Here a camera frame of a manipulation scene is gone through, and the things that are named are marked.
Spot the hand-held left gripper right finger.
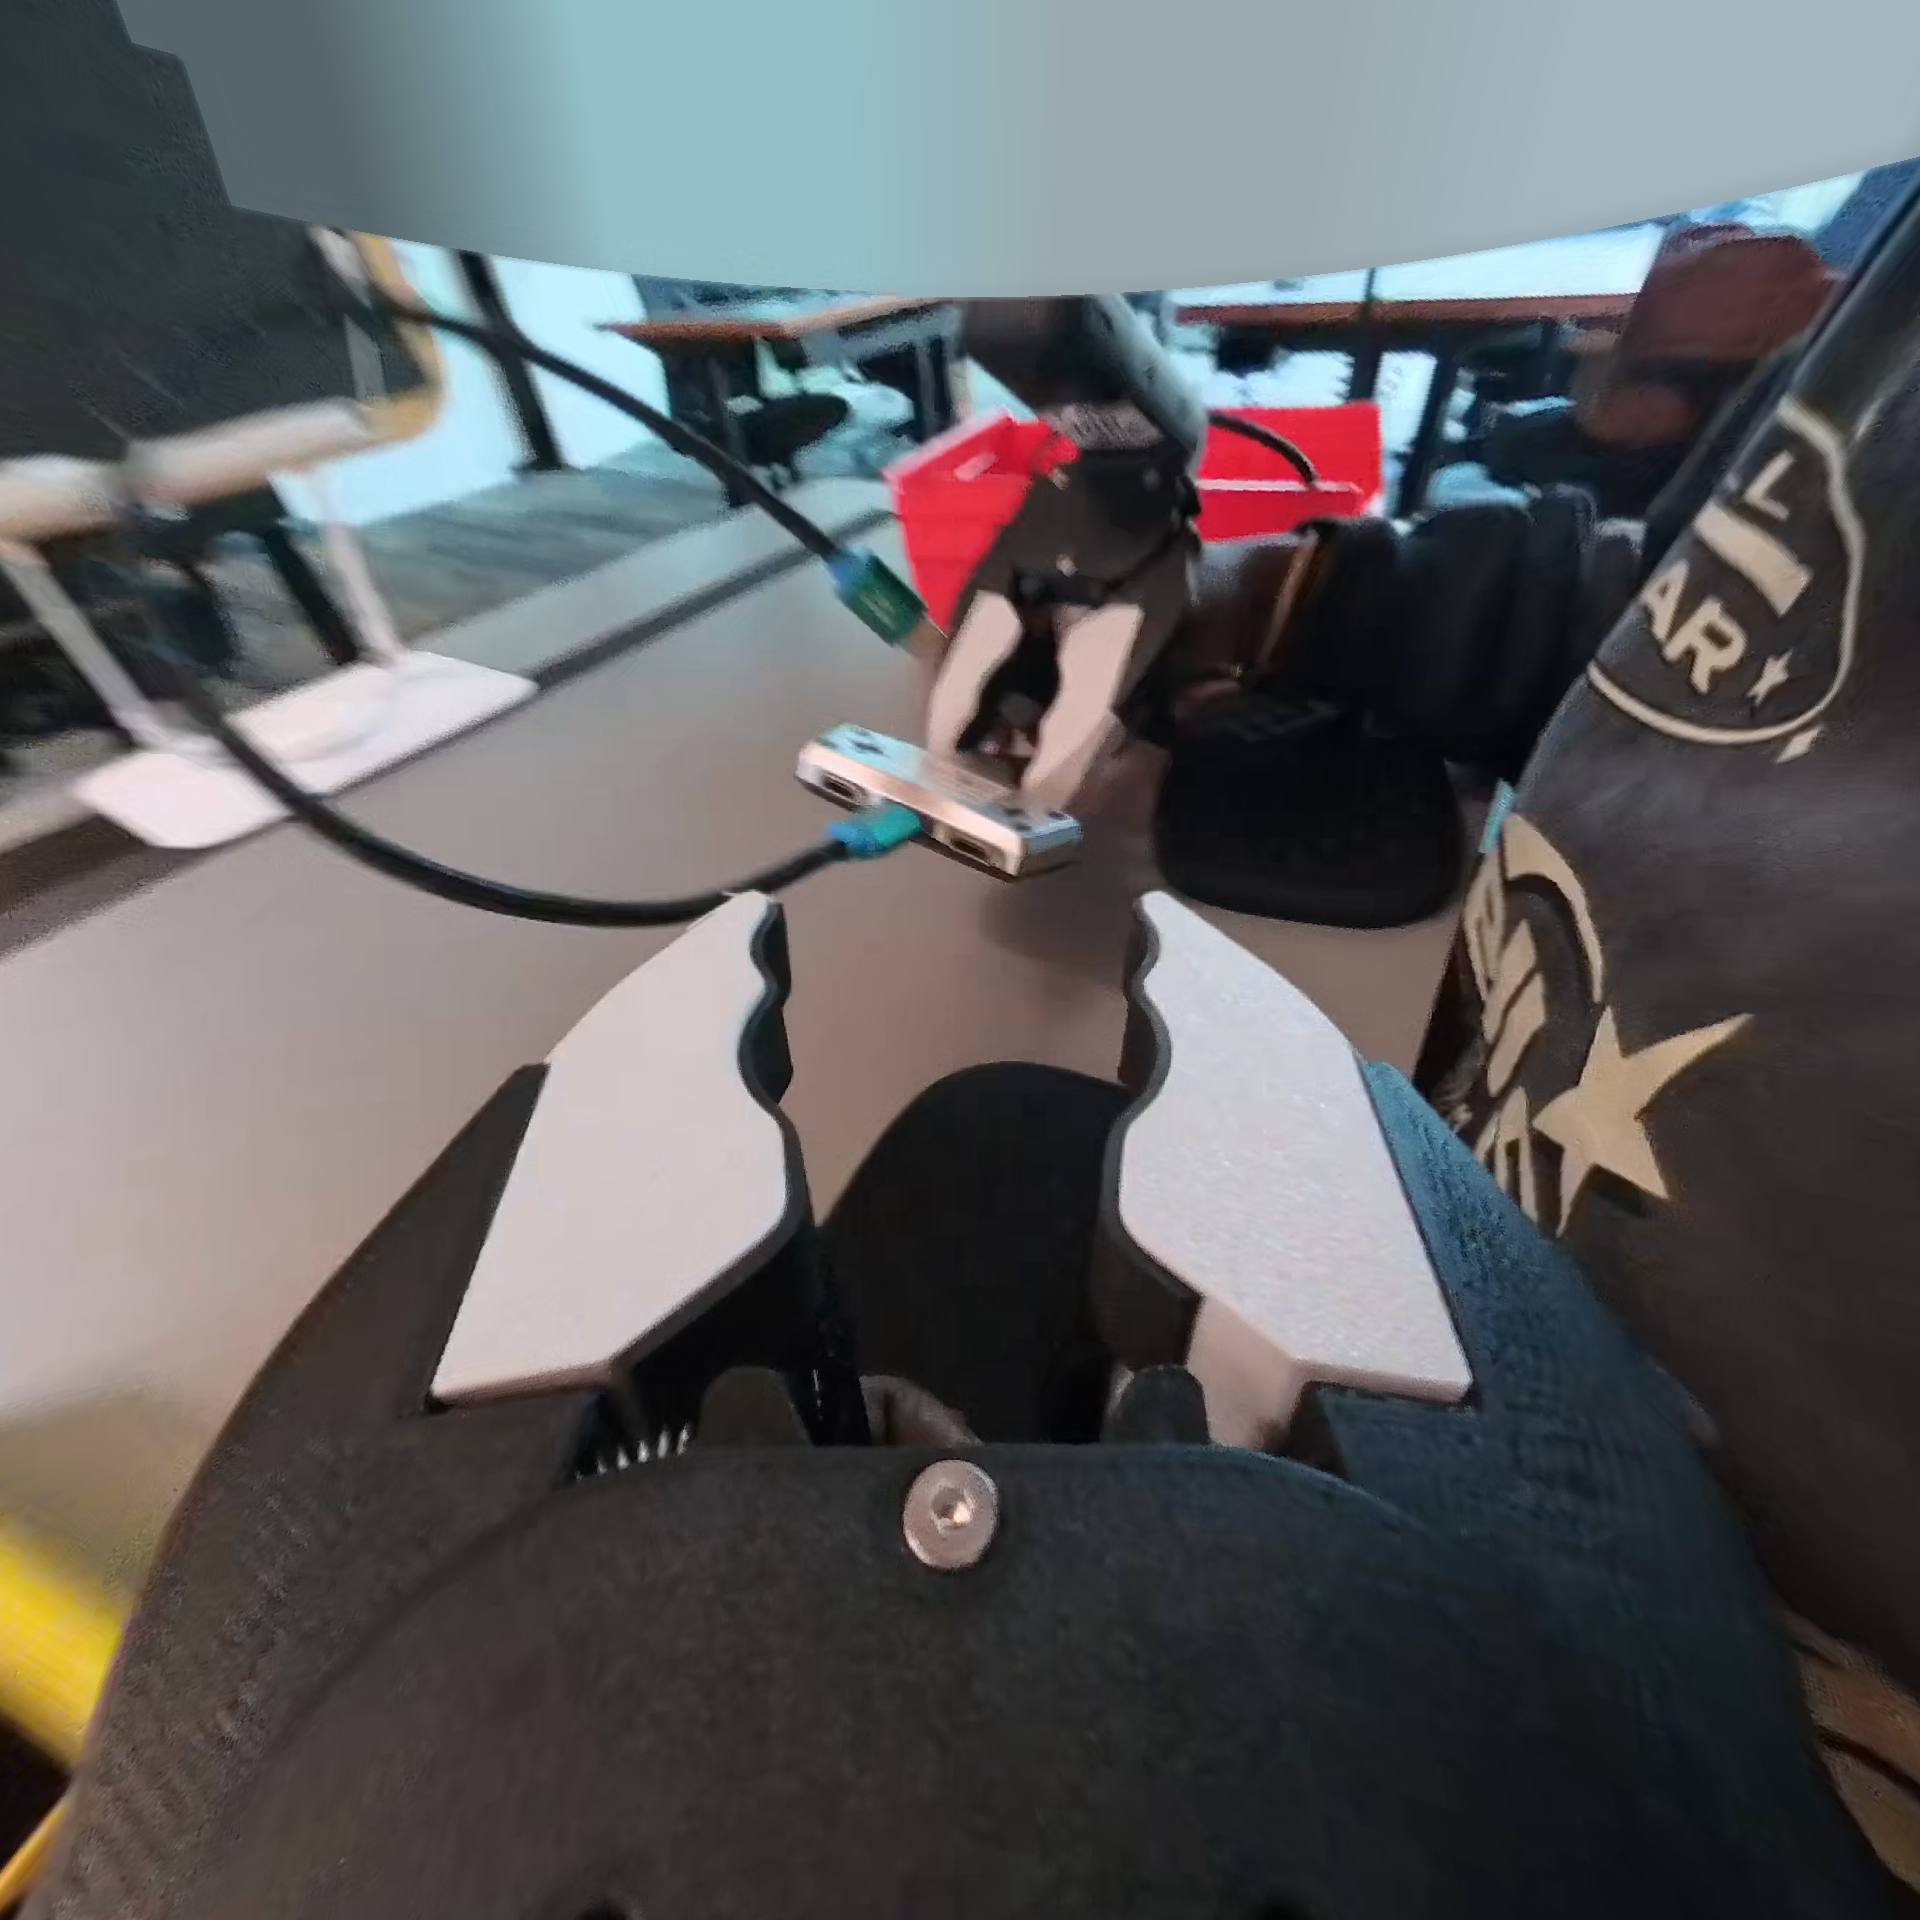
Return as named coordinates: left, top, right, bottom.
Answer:
left=1095, top=889, right=1478, bottom=1455

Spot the brown leather chair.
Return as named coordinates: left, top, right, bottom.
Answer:
left=1581, top=225, right=1847, bottom=454

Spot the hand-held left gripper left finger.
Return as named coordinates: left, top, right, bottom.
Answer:
left=422, top=889, right=817, bottom=1414

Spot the wooden office desk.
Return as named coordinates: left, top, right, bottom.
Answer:
left=1175, top=289, right=1641, bottom=394
left=599, top=297, right=964, bottom=454

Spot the person's grey printed shirt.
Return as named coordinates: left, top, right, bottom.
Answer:
left=1411, top=164, right=1920, bottom=1920

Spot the black cable with green plugs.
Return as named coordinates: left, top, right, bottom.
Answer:
left=127, top=292, right=947, bottom=924

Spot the silver port hub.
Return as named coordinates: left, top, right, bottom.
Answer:
left=790, top=723, right=1086, bottom=884

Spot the yellow object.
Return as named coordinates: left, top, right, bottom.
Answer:
left=0, top=1511, right=134, bottom=1920

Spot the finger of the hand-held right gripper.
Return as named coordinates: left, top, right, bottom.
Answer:
left=1019, top=555, right=1193, bottom=817
left=924, top=583, right=1040, bottom=763

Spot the black office chair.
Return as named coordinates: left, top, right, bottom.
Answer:
left=718, top=392, right=852, bottom=472

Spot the white stand with base plate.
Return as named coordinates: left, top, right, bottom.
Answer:
left=0, top=404, right=536, bottom=848

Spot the red plastic bin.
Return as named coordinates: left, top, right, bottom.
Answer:
left=883, top=400, right=1385, bottom=636

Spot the person's right forearm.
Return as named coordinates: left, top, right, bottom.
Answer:
left=1319, top=487, right=1653, bottom=723

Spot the person's right hand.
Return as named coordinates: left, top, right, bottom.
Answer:
left=1136, top=529, right=1315, bottom=724

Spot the black honeycomb pad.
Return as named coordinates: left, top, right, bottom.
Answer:
left=1151, top=681, right=1468, bottom=928

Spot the black cable in bin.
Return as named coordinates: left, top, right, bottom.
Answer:
left=1207, top=407, right=1326, bottom=489

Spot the wood-framed dark monitor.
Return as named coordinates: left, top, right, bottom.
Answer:
left=0, top=0, right=452, bottom=497

